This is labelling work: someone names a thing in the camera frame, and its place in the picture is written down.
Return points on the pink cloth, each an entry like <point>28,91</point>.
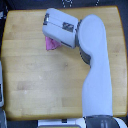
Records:
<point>51,44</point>

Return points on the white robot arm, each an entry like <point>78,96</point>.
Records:
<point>89,35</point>

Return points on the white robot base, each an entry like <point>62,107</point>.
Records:
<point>103,121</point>

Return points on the white panel at bottom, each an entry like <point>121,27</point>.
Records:
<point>80,122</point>

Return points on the grey object at left edge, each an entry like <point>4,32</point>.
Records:
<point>1,87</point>

